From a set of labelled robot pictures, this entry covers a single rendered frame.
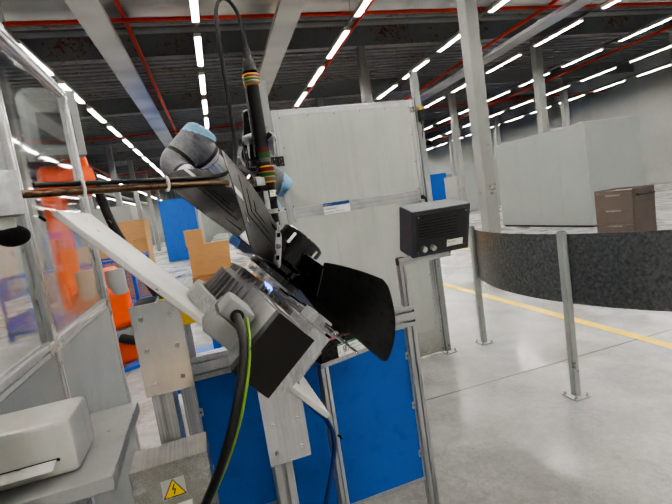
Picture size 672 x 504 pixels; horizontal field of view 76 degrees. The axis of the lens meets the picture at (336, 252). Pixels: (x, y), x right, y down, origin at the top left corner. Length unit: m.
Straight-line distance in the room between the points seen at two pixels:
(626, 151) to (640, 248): 8.92
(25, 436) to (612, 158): 10.91
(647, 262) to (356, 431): 1.64
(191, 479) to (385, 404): 0.97
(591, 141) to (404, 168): 7.76
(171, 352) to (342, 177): 2.33
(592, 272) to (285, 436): 2.00
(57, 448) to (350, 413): 1.05
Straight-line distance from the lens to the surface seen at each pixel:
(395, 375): 1.79
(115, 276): 4.82
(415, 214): 1.65
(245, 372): 0.67
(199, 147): 1.66
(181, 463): 1.01
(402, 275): 1.70
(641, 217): 7.77
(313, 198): 3.06
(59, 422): 1.03
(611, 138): 11.17
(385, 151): 3.29
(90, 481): 1.01
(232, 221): 1.09
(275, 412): 1.08
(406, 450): 1.94
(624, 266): 2.62
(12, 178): 0.85
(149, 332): 1.00
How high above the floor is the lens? 1.30
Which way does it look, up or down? 6 degrees down
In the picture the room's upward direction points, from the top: 9 degrees counter-clockwise
